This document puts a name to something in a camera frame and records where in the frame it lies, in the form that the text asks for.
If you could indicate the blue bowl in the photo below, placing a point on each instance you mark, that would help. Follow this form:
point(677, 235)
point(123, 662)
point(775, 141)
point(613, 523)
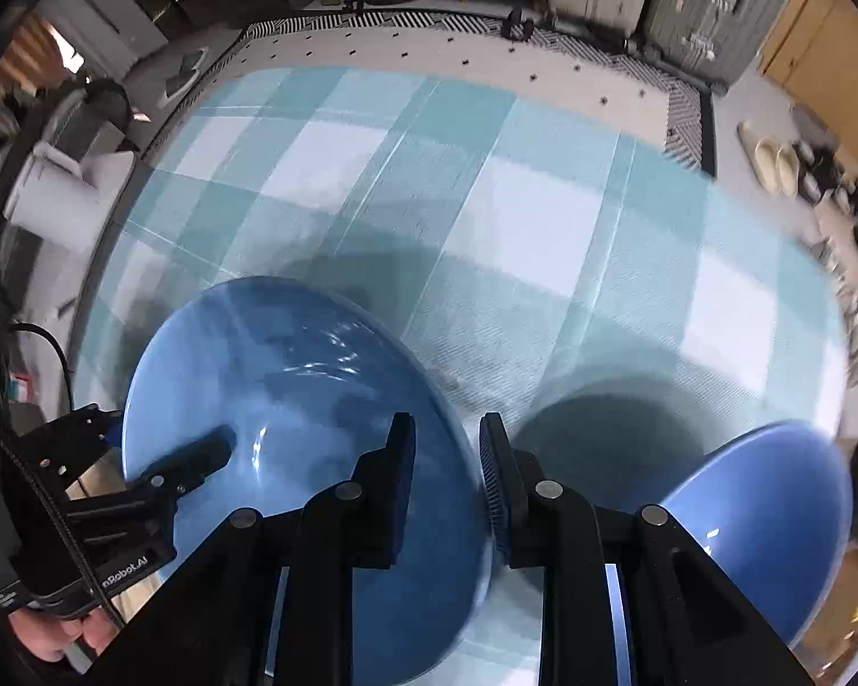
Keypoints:
point(772, 500)
point(293, 386)

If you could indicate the wooden door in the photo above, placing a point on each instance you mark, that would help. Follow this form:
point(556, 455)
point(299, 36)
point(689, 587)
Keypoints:
point(829, 57)

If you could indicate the small grey device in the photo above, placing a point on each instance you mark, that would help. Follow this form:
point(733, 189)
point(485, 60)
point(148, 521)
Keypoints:
point(186, 71)

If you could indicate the teal checked tablecloth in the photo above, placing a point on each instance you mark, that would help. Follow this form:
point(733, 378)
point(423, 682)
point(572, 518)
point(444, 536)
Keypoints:
point(472, 229)

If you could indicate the dark mesh appliance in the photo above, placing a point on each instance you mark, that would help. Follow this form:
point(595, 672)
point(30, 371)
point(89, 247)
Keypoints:
point(86, 121)

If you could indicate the person's left hand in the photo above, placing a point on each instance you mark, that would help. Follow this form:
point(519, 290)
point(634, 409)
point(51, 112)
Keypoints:
point(50, 636)

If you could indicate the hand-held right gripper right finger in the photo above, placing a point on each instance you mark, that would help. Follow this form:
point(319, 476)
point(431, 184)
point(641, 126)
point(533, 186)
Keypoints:
point(493, 493)

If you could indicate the white kettle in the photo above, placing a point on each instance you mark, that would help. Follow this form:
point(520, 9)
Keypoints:
point(57, 196)

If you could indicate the white dotted rug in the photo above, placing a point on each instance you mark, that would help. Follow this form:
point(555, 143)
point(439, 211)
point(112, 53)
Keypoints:
point(472, 50)

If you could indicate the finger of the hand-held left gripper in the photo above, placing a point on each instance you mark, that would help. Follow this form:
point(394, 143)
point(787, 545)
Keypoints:
point(71, 439)
point(186, 461)

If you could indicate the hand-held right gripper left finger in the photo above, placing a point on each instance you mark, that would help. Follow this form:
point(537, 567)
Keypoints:
point(404, 493)

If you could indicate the cream slipper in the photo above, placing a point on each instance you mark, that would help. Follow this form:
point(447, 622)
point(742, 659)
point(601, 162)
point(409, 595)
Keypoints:
point(765, 164)
point(788, 171)

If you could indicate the white grey side table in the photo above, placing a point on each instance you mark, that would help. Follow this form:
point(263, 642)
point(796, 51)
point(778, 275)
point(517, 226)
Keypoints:
point(157, 114)

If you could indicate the silver suitcase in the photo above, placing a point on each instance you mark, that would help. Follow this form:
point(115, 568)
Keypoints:
point(722, 7)

